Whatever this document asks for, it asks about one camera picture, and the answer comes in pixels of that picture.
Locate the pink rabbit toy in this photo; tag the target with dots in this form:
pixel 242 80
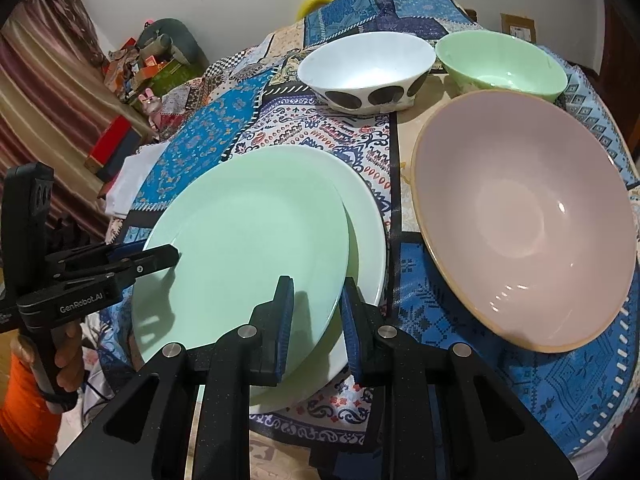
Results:
pixel 150 107

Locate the green plate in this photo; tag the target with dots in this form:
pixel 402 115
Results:
pixel 240 240

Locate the pink bowl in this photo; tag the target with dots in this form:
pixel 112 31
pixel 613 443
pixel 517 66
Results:
pixel 525 210

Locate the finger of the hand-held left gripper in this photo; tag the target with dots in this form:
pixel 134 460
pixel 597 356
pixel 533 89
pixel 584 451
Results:
pixel 150 259
pixel 125 248

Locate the person's left forearm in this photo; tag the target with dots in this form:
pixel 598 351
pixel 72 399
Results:
pixel 25 410

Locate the white plate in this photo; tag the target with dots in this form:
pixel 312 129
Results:
pixel 367 240

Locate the green bowl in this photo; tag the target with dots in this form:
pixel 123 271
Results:
pixel 500 60

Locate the white bowl with dark spots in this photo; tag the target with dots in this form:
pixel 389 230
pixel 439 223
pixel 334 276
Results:
pixel 365 60

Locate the dark grey box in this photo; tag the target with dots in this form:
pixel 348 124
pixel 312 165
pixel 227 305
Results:
pixel 122 157

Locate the person's left hand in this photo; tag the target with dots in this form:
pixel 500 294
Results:
pixel 70 355

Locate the pile of assorted boxes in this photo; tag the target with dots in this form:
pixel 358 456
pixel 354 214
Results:
pixel 130 62

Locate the white folded cloth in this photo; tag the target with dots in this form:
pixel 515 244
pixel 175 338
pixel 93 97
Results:
pixel 135 180

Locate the green box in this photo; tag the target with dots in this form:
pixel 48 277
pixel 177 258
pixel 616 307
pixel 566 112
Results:
pixel 170 72

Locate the yellow foam arch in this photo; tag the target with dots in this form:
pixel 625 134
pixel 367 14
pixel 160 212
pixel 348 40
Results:
pixel 315 1

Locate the striped brown curtain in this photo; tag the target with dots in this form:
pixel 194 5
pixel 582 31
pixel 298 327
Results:
pixel 50 85

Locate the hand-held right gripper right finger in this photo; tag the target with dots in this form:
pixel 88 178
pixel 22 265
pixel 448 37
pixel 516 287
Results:
pixel 351 340

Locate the cardboard box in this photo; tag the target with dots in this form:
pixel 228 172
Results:
pixel 517 27

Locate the grey plush pillow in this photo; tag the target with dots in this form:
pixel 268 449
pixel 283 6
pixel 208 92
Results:
pixel 180 35

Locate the patchwork patterned blanket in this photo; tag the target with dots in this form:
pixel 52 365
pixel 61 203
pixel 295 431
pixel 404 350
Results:
pixel 310 130

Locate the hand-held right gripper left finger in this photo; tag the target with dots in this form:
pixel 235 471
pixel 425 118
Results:
pixel 285 330

